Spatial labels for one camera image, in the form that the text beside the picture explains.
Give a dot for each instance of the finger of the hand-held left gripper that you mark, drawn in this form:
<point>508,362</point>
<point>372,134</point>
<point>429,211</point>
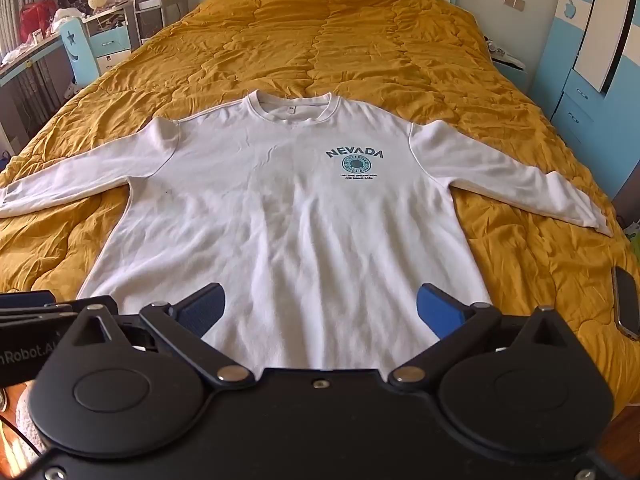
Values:
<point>25,298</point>
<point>35,317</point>

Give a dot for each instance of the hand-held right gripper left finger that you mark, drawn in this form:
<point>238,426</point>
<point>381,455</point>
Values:
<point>202,307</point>

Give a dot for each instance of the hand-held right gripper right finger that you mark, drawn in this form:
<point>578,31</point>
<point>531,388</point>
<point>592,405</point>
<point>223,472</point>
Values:
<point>442,310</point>

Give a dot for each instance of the white printed sweatshirt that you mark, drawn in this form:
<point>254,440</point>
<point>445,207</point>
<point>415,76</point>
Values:
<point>300,220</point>

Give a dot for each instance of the smartphone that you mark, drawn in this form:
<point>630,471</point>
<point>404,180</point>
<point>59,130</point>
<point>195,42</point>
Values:
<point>627,305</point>

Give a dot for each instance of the white desk with blue edge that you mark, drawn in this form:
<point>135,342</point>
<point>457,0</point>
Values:
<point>22,67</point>

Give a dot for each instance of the blue and white wardrobe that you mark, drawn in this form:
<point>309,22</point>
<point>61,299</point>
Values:
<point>555,90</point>

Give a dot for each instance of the white and black object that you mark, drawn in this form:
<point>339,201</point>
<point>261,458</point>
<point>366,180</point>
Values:
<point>505,54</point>

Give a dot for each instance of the blue drawer cabinet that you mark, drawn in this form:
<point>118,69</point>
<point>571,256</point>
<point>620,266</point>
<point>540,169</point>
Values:
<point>112,42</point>

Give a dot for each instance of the red bag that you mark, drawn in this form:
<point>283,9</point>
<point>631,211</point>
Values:
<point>37,17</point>

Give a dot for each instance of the yellow quilt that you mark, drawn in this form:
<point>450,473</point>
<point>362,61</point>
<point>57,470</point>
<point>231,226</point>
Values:
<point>350,35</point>

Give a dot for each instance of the grey cart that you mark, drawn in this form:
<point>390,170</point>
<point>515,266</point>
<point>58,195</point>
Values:
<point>160,10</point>

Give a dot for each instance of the wall switch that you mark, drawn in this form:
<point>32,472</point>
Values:
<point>514,2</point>

